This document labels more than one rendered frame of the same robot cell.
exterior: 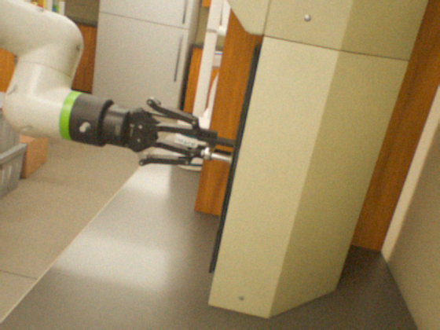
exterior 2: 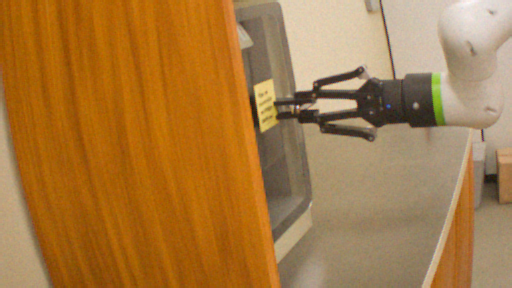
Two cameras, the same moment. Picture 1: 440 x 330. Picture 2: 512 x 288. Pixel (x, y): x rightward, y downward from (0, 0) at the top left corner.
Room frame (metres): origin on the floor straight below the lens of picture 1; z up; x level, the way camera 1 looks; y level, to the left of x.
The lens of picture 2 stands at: (1.82, 0.37, 1.41)
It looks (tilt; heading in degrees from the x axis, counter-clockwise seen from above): 13 degrees down; 203
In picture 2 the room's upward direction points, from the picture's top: 10 degrees counter-clockwise
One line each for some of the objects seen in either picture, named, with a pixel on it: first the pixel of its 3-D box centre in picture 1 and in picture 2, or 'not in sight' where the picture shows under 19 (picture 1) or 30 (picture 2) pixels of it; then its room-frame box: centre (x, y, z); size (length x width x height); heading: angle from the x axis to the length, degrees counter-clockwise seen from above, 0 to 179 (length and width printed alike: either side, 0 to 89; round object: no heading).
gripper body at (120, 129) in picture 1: (133, 129); (382, 102); (0.78, 0.17, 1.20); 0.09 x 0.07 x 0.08; 87
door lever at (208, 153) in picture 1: (219, 151); (296, 105); (0.75, 0.00, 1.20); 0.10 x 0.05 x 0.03; 177
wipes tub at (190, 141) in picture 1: (194, 142); not in sight; (1.38, 0.09, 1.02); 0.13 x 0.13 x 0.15
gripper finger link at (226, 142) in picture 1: (217, 140); (295, 100); (0.77, 0.01, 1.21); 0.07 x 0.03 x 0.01; 87
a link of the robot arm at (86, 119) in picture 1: (93, 121); (421, 99); (0.78, 0.24, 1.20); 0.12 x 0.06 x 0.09; 177
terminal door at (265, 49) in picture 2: (237, 148); (264, 122); (0.82, -0.03, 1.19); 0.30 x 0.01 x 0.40; 177
